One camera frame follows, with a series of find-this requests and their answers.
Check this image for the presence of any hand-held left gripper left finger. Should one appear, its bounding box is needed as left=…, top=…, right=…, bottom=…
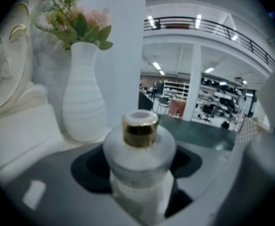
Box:
left=3, top=140, right=140, bottom=225

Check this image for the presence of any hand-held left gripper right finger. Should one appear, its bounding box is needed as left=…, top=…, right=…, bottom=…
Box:
left=165, top=142, right=245, bottom=218

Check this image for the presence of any frosted bottle with gold collar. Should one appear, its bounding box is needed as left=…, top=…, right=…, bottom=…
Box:
left=102, top=109, right=177, bottom=225

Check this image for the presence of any pink chair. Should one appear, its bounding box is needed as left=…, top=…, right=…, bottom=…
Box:
left=168, top=99, right=187, bottom=119

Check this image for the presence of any wide white storage shelf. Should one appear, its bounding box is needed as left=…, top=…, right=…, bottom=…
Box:
left=195, top=77, right=247, bottom=127

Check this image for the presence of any grey chair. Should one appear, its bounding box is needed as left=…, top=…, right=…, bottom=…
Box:
left=156, top=96, right=170, bottom=115

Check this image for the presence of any small white storage shelf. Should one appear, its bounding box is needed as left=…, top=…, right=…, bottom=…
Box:
left=163, top=79, right=190, bottom=101

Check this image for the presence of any white ribbed vase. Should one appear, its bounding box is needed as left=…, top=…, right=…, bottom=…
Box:
left=61, top=41, right=109, bottom=143

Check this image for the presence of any black balcony railing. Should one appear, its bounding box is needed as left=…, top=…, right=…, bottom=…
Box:
left=143, top=16, right=275, bottom=68

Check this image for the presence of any oval mirror carved white frame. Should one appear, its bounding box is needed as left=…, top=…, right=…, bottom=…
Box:
left=0, top=0, right=49, bottom=119

